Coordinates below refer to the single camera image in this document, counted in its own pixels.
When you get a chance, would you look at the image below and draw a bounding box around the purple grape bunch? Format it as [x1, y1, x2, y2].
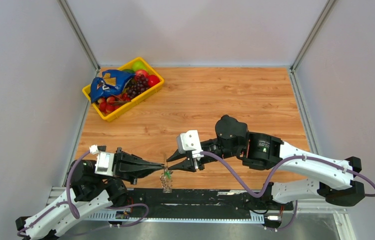
[126, 74, 150, 99]

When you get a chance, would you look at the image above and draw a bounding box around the red cherries pile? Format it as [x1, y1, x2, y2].
[95, 93, 132, 115]

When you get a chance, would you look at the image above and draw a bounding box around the red apple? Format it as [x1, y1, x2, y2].
[135, 69, 149, 78]

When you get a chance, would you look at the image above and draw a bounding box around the yellow plastic basket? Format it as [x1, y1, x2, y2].
[82, 57, 165, 122]

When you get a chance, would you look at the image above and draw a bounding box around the large keyring with small rings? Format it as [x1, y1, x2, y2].
[160, 153, 173, 194]

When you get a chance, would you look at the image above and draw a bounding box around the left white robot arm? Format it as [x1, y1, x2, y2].
[15, 145, 165, 240]

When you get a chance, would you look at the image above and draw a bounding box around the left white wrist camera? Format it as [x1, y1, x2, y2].
[89, 144, 115, 177]

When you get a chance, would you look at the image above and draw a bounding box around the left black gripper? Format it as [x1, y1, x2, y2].
[97, 145, 165, 184]

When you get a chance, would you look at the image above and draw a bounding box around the white slotted cable duct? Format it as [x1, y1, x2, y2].
[83, 209, 265, 224]

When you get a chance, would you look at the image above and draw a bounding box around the red tomato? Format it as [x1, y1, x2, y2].
[147, 74, 160, 88]

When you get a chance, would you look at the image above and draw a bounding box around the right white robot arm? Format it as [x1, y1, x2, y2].
[168, 115, 366, 209]

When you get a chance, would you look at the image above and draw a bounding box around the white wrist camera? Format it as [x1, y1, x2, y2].
[176, 129, 204, 160]
[89, 144, 115, 177]

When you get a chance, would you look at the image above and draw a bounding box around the green apple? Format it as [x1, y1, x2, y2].
[131, 60, 148, 72]

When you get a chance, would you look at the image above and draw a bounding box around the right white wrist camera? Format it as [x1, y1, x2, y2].
[176, 129, 204, 160]

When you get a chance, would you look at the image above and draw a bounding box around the blue chip bag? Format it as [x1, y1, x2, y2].
[89, 69, 135, 104]

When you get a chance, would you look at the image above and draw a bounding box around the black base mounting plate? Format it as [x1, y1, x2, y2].
[113, 188, 294, 218]

